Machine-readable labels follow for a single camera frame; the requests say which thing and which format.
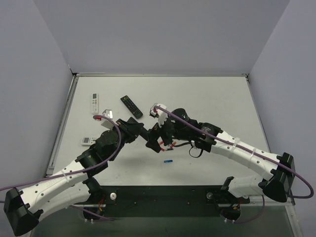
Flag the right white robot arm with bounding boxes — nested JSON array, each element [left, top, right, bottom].
[[146, 104, 294, 202]]

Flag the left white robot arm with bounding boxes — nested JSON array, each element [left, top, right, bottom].
[[3, 118, 148, 237]]

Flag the black TV remote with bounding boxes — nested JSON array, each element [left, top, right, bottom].
[[120, 95, 143, 119]]

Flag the white remote lying sideways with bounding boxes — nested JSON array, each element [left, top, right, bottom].
[[81, 137, 97, 146]]

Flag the white air conditioner remote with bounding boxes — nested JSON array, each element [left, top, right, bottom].
[[90, 93, 99, 115]]

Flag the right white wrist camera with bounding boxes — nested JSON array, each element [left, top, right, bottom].
[[149, 103, 168, 128]]

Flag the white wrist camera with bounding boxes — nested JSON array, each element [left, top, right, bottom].
[[93, 109, 114, 129], [149, 103, 168, 128]]

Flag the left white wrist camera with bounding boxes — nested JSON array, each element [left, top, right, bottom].
[[93, 109, 114, 129]]

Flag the aluminium frame rail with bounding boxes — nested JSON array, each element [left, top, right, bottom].
[[29, 184, 296, 208]]

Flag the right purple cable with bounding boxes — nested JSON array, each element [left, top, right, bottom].
[[154, 106, 315, 224]]

